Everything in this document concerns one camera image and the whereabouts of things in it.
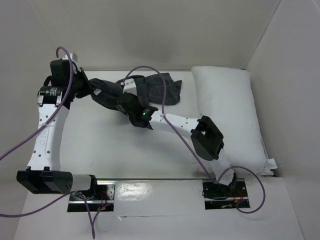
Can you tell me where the dark grey checked pillowcase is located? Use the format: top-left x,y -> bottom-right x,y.
89,72 -> 183,116

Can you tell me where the white pillow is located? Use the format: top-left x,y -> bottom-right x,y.
191,66 -> 277,176

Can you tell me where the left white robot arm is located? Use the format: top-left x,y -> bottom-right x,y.
16,59 -> 99,200

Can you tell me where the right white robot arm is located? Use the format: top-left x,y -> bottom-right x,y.
116,92 -> 238,196

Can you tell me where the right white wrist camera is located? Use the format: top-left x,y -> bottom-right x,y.
120,78 -> 137,96

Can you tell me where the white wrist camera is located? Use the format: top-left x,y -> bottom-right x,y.
69,52 -> 78,63
120,78 -> 137,96

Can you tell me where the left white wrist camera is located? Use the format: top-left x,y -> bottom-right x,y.
69,52 -> 78,63

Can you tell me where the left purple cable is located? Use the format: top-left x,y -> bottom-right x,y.
0,46 -> 111,239

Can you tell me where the purple cable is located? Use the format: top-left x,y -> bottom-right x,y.
0,46 -> 111,239
120,65 -> 265,214

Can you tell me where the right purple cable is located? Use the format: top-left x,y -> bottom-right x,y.
120,65 -> 265,214

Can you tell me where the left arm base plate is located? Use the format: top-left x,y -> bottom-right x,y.
67,180 -> 116,213

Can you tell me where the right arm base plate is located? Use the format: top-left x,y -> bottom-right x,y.
202,179 -> 251,210

